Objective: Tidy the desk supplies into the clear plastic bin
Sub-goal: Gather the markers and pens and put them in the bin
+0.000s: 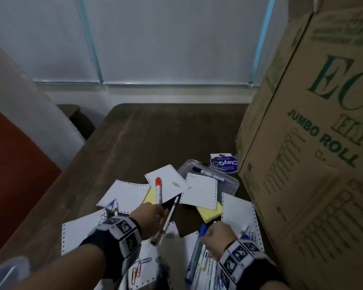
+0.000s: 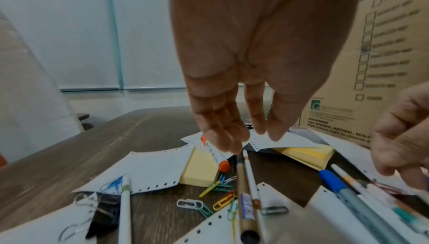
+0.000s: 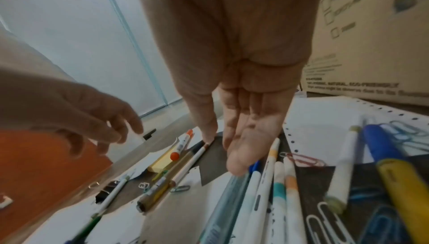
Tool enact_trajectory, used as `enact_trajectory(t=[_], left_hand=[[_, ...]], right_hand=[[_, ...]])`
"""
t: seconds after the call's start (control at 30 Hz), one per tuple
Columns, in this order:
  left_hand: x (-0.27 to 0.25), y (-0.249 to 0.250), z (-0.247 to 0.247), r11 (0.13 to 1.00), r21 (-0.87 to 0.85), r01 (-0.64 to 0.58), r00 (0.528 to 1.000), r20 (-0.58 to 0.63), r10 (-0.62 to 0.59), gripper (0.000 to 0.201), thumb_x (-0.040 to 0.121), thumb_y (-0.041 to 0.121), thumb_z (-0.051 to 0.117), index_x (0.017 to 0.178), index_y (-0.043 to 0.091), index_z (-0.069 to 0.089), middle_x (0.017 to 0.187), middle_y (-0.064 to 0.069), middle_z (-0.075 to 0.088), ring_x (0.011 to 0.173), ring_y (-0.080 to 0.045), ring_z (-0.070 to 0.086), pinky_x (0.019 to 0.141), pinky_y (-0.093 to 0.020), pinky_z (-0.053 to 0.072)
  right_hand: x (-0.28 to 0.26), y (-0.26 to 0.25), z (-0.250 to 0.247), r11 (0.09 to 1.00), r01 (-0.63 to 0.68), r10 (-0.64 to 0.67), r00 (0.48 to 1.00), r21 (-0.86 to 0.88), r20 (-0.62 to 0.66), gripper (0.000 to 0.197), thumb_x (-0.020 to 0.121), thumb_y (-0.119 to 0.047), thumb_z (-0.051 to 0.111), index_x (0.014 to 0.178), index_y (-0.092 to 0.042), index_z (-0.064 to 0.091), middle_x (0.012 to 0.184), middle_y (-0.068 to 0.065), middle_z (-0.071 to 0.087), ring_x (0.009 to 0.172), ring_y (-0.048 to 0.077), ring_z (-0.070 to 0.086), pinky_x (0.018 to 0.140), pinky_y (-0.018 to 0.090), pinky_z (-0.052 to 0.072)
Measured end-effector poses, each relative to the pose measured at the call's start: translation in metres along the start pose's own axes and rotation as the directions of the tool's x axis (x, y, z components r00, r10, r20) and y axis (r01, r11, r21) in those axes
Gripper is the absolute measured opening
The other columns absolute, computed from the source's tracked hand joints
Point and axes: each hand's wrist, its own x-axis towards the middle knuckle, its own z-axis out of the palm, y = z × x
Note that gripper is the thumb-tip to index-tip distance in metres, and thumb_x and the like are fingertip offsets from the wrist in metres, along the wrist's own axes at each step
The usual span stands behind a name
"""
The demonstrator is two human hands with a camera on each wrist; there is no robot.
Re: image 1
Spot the red panel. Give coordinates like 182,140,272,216
0,104,63,263

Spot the round blue sticker card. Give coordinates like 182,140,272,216
210,153,239,174

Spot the red cap marker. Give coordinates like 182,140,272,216
154,177,164,206

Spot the person's left hand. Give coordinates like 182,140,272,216
129,203,167,240

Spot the blue cap marker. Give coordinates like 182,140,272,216
185,224,208,284

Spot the pile of white papers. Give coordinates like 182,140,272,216
61,179,265,290

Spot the slim white and red pen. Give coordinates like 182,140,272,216
150,195,181,247

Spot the clear plastic container lid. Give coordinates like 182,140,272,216
177,159,240,199

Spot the person's right hand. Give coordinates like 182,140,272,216
199,222,239,261

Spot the black wristband with marker tiles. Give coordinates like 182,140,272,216
216,238,288,290
80,215,143,281

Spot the clear plastic storage bin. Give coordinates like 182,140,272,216
0,256,31,290

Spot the frosted glass partition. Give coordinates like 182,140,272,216
0,0,290,88

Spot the person's left forearm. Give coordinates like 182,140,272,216
6,243,121,290

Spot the large printed cardboard box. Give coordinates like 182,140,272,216
235,0,363,290

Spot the yellow sticky note pad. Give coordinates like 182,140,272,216
196,201,223,223
142,187,157,205

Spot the white perforated paper sheet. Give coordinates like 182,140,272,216
179,172,218,211
144,164,190,206

